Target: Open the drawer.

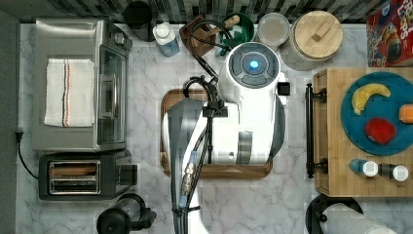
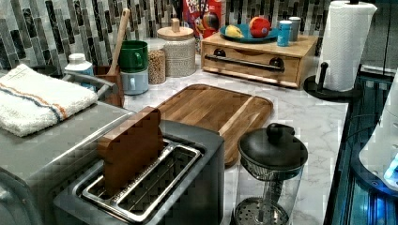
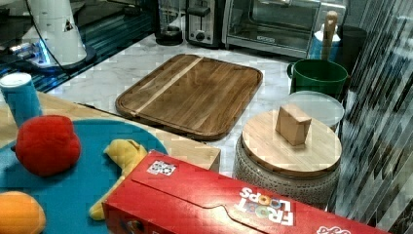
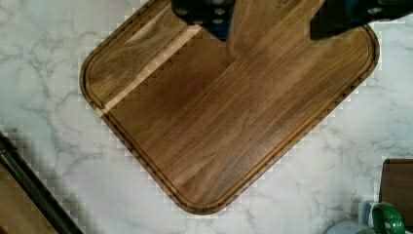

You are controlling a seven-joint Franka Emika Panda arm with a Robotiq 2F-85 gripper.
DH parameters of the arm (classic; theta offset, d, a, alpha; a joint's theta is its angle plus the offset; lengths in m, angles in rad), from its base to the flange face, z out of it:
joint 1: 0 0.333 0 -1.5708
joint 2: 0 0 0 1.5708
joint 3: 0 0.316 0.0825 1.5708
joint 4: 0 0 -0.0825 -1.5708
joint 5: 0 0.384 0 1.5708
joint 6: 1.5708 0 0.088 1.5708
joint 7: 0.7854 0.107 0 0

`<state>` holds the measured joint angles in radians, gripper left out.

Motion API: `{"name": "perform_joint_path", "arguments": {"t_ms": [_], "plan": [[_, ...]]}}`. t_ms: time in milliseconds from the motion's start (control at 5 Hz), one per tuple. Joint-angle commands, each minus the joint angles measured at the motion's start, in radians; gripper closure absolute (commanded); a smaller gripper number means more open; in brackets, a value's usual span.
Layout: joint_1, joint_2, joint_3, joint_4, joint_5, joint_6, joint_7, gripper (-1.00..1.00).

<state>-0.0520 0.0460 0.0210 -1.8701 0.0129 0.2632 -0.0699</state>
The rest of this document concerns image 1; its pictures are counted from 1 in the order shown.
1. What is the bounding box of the red apple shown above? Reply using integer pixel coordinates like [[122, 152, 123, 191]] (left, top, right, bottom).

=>
[[364, 118, 396, 144]]

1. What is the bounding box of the canister with wooden lid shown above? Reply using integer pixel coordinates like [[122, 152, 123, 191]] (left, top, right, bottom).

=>
[[280, 11, 343, 71]]

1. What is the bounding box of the white striped dish towel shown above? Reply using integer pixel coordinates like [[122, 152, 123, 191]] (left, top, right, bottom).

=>
[[44, 58, 94, 128]]

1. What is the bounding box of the blue shaker white cap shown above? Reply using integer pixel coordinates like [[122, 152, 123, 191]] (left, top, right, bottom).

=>
[[349, 159, 378, 177]]

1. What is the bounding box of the yellow banana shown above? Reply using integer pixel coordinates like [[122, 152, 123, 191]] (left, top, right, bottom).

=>
[[352, 83, 392, 115]]

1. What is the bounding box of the black toaster power cord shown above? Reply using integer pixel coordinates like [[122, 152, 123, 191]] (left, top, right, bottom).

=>
[[15, 131, 40, 180]]

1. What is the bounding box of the stainless toaster oven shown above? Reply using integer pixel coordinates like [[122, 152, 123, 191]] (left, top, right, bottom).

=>
[[33, 18, 131, 152]]

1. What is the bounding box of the wooden serving tray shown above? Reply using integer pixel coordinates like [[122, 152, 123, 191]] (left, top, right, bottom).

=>
[[160, 89, 273, 179]]

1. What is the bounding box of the green bowl with utensil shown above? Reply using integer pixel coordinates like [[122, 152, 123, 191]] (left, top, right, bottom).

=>
[[215, 13, 254, 57]]

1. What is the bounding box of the dark shaker white cap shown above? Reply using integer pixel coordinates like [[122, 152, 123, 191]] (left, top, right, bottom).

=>
[[379, 163, 409, 181]]

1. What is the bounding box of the wooden knife block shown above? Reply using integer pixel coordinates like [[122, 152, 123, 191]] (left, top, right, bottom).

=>
[[179, 15, 216, 57]]

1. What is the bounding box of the clear bottle white cap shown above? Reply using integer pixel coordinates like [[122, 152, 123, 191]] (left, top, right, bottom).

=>
[[153, 22, 180, 58]]

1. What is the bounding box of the bamboo drawer box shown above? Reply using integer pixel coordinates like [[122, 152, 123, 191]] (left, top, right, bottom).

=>
[[313, 67, 413, 198]]

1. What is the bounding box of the paper towel roll holder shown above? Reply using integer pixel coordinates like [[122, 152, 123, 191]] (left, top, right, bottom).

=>
[[305, 194, 397, 234]]

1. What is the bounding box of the teal round plate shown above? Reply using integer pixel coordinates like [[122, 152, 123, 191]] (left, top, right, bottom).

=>
[[341, 71, 413, 156]]

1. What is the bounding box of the colourful cereal box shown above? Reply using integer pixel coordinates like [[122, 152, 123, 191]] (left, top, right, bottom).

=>
[[366, 0, 413, 67]]

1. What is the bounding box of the orange fruit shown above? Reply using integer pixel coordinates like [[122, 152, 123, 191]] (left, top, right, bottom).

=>
[[398, 103, 413, 124]]

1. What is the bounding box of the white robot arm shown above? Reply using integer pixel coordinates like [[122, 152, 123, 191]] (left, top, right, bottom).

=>
[[162, 42, 285, 234]]

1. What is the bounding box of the black cup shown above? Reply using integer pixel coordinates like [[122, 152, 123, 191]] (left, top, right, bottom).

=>
[[123, 1, 155, 42]]

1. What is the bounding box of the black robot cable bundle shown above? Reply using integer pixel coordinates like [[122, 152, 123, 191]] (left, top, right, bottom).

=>
[[171, 19, 238, 234]]

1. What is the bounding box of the black slot toaster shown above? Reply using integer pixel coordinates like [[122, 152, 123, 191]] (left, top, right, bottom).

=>
[[38, 149, 137, 201]]

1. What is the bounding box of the black coffee grinder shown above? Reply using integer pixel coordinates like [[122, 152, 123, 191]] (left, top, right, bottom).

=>
[[96, 193, 157, 234]]

